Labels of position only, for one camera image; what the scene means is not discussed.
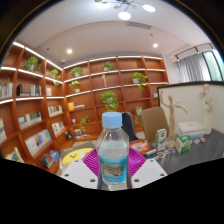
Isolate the black ceiling track rail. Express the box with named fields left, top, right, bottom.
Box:
left=174, top=43, right=214, bottom=61

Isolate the clear water bottle blue cap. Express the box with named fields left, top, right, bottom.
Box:
left=94, top=111, right=130, bottom=186

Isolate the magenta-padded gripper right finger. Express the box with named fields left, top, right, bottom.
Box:
left=127, top=148, right=168, bottom=189

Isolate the window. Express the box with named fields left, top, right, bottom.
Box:
left=203, top=49, right=224, bottom=83

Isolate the wooden shelf unit with books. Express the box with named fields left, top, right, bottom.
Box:
left=0, top=40, right=169, bottom=174

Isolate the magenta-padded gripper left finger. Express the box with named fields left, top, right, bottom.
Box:
left=60, top=148, right=101, bottom=190

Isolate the wooden artist mannequin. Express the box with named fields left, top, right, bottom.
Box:
left=160, top=94, right=189, bottom=149

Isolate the flat white boxes stack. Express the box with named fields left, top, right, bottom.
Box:
left=177, top=120, right=207, bottom=140

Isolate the small green white box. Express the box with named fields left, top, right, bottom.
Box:
left=175, top=134, right=193, bottom=154

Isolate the branched ceiling lamp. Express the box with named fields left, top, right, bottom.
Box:
left=94, top=0, right=157, bottom=21

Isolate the white desk partition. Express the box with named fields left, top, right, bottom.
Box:
left=157, top=80, right=224, bottom=144

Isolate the white vase with flowers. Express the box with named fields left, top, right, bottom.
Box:
left=198, top=83, right=216, bottom=136

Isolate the ceiling air vent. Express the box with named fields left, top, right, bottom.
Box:
left=126, top=21, right=153, bottom=30

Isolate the tan chair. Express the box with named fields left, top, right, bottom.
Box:
left=140, top=106, right=170, bottom=144

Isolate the tall green white carton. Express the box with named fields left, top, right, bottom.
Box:
left=155, top=128, right=168, bottom=153

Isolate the grey curtain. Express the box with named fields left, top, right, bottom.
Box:
left=175, top=53, right=211, bottom=84

